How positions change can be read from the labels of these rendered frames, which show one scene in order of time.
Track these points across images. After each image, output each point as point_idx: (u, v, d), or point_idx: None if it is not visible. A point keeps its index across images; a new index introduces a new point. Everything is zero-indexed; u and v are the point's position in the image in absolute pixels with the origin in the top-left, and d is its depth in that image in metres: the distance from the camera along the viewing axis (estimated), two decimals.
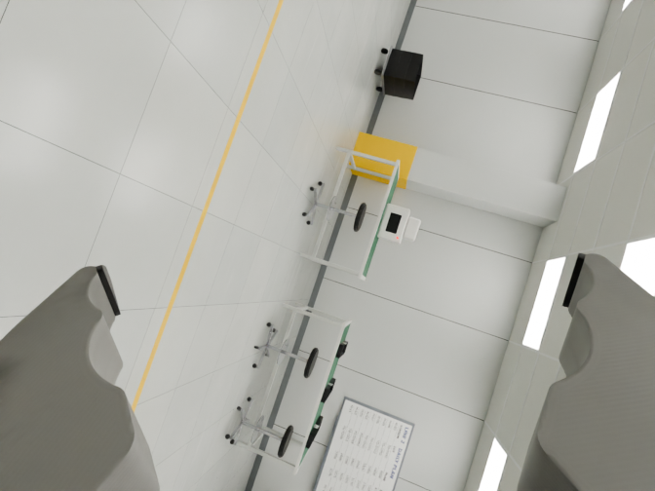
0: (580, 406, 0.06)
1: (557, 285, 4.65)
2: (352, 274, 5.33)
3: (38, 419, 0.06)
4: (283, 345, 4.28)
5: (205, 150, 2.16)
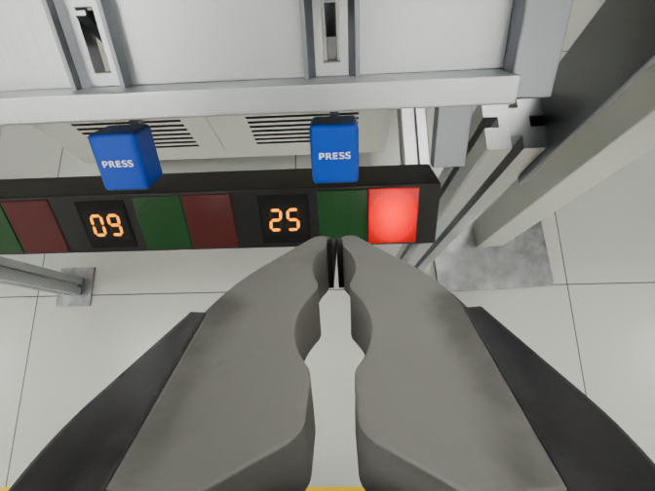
0: (381, 379, 0.07)
1: None
2: None
3: (242, 363, 0.07)
4: None
5: None
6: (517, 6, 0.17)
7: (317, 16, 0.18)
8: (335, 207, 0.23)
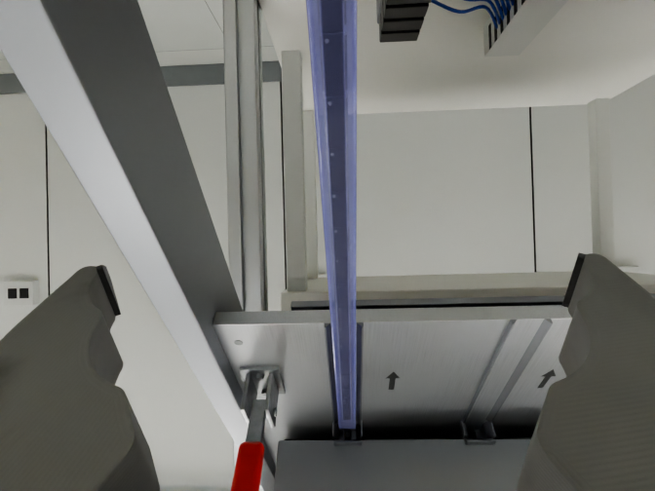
0: (580, 406, 0.06)
1: None
2: None
3: (38, 419, 0.06)
4: None
5: None
6: None
7: None
8: None
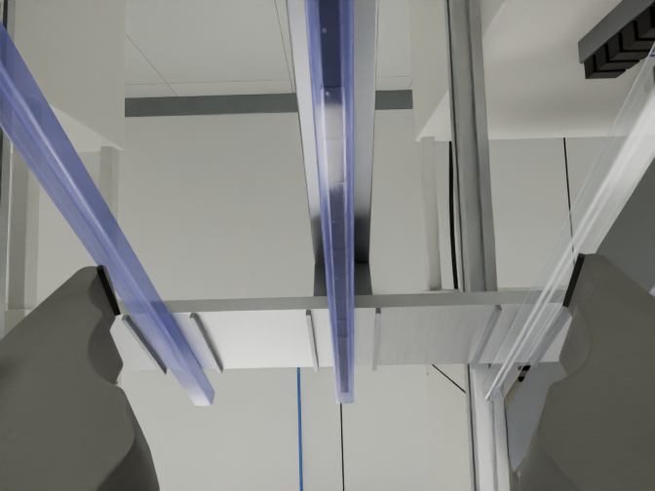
0: (580, 406, 0.06)
1: None
2: None
3: (38, 419, 0.06)
4: None
5: None
6: None
7: None
8: None
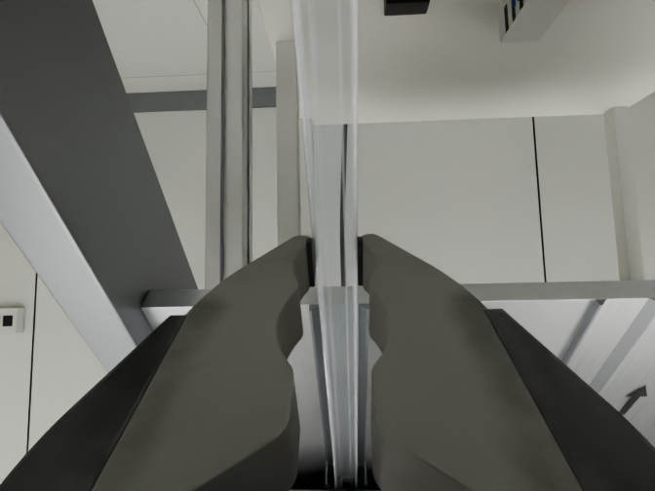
0: (399, 377, 0.07)
1: None
2: None
3: (224, 364, 0.07)
4: None
5: None
6: None
7: None
8: None
